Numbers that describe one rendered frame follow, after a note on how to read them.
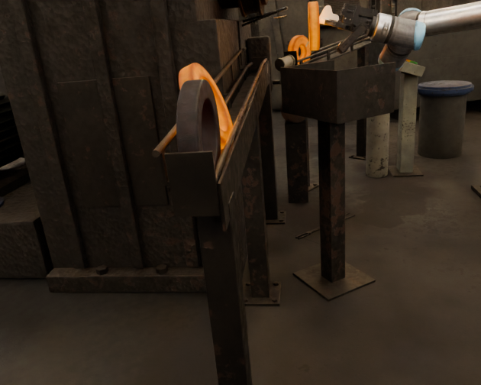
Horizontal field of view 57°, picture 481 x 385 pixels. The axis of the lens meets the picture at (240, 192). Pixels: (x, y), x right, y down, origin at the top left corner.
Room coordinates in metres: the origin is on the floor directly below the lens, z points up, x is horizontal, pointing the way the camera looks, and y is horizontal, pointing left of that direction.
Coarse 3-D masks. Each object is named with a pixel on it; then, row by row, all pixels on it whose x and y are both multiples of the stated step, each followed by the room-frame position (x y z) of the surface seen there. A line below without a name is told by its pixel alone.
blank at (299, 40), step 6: (300, 36) 2.24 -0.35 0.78; (294, 42) 2.21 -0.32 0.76; (300, 42) 2.24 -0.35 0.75; (306, 42) 2.28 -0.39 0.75; (288, 48) 2.21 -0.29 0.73; (294, 48) 2.20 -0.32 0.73; (300, 48) 2.29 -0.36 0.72; (306, 48) 2.27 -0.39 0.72; (306, 54) 2.27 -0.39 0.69; (306, 60) 2.27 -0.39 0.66
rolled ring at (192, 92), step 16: (192, 80) 0.73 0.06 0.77; (192, 96) 0.68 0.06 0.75; (208, 96) 0.76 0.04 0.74; (176, 112) 0.67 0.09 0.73; (192, 112) 0.66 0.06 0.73; (208, 112) 0.79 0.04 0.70; (176, 128) 0.66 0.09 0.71; (192, 128) 0.65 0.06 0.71; (208, 128) 0.80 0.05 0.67; (192, 144) 0.65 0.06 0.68; (208, 144) 0.79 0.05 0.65
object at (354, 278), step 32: (320, 64) 1.44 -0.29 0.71; (384, 64) 1.21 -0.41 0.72; (288, 96) 1.34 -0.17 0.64; (320, 96) 1.20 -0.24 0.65; (352, 96) 1.16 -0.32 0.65; (384, 96) 1.21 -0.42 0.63; (320, 128) 1.33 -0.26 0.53; (320, 160) 1.33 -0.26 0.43; (320, 192) 1.33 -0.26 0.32; (320, 224) 1.34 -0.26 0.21; (320, 288) 1.26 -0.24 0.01; (352, 288) 1.24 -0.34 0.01
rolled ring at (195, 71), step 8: (192, 64) 0.93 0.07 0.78; (184, 72) 0.91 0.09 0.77; (192, 72) 0.90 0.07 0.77; (200, 72) 0.95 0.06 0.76; (184, 80) 0.89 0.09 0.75; (208, 80) 0.98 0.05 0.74; (216, 88) 1.01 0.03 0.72; (216, 96) 1.00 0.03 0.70; (216, 104) 1.00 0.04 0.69; (224, 104) 1.02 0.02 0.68; (224, 112) 0.99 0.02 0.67; (224, 120) 0.98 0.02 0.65; (224, 128) 0.95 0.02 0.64; (224, 136) 0.90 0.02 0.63; (224, 144) 0.89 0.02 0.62
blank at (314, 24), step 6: (312, 6) 1.56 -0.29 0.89; (312, 12) 1.54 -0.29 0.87; (318, 12) 1.54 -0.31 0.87; (312, 18) 1.53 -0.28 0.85; (318, 18) 1.53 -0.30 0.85; (312, 24) 1.53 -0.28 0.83; (318, 24) 1.53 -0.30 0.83; (312, 30) 1.53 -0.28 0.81; (318, 30) 1.53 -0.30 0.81; (312, 36) 1.54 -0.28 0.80; (318, 36) 1.53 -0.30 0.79; (312, 42) 1.55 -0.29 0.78; (318, 42) 1.55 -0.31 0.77; (312, 48) 1.57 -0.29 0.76; (318, 48) 1.57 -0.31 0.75
